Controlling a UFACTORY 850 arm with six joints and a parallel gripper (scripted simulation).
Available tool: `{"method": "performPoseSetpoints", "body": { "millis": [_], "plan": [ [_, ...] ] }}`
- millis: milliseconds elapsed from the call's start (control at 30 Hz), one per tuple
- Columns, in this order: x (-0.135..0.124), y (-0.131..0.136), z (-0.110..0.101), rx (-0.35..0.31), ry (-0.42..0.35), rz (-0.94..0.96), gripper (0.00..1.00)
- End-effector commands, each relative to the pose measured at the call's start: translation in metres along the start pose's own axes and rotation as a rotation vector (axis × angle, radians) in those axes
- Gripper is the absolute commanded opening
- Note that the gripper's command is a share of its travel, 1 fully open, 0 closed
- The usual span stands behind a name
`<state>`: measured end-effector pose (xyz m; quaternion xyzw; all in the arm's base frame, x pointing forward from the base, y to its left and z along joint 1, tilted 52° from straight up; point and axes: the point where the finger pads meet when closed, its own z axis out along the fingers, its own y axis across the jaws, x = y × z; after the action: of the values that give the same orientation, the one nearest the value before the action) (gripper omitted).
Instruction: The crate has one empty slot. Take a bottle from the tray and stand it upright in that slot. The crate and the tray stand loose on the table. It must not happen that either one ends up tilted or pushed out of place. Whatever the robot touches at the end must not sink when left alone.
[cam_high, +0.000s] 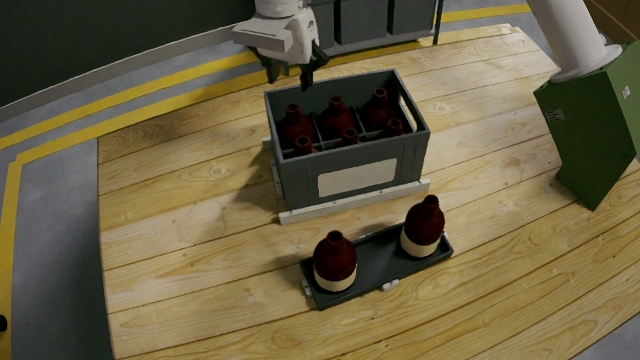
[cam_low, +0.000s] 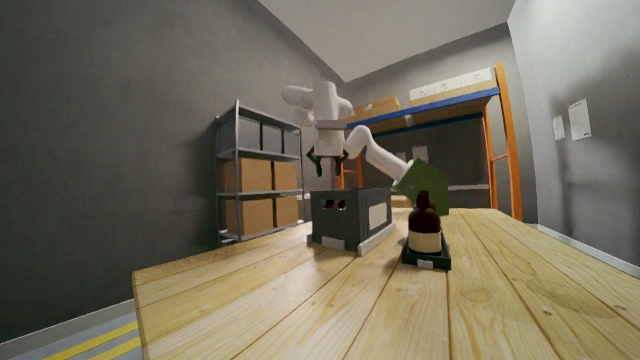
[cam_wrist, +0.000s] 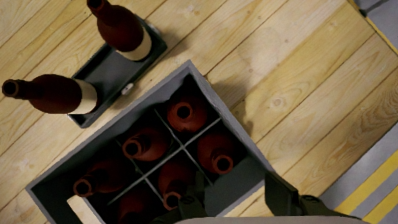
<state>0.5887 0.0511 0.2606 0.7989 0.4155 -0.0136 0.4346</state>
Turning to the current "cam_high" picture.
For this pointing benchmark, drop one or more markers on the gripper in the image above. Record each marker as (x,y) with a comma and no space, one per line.
(305,43)

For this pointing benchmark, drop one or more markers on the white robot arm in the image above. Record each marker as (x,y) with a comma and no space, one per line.
(566,25)

